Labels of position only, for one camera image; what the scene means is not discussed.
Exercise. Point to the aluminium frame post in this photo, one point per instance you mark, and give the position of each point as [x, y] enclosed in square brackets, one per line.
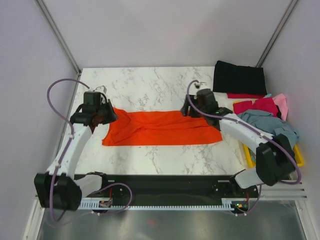
[277, 32]
[58, 35]

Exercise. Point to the orange t shirt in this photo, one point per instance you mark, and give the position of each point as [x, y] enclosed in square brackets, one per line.
[159, 128]

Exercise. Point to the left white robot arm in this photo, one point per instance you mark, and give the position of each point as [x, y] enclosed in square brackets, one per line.
[57, 188]

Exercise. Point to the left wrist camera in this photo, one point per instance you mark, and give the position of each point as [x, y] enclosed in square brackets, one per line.
[102, 89]

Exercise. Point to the left aluminium frame post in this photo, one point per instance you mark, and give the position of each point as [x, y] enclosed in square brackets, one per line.
[58, 35]

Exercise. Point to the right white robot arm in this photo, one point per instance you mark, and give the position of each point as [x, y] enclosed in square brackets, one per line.
[274, 156]

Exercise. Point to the magenta t shirt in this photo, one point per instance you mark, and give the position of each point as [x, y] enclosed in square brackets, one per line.
[261, 104]

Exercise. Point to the folded red t shirt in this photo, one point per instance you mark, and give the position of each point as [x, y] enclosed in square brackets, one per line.
[244, 96]

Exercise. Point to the white slotted cable duct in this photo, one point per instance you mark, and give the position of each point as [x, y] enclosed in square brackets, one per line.
[104, 204]

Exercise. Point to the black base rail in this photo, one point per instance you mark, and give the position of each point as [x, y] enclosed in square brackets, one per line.
[172, 190]

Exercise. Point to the pink t shirt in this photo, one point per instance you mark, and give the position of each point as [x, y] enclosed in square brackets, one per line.
[280, 101]

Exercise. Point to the yellow plastic bin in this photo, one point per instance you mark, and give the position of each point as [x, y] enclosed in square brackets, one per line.
[297, 154]

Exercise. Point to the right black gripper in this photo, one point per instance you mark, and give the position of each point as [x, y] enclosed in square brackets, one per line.
[184, 110]

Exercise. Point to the right aluminium frame post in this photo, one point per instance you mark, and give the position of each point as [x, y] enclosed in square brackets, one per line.
[277, 32]

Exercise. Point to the folded black t shirt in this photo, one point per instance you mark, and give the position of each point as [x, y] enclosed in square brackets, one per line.
[236, 79]

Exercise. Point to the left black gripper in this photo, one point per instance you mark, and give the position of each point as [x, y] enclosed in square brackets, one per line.
[112, 115]

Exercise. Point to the grey blue t shirt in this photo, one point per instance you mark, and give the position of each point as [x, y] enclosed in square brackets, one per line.
[266, 122]

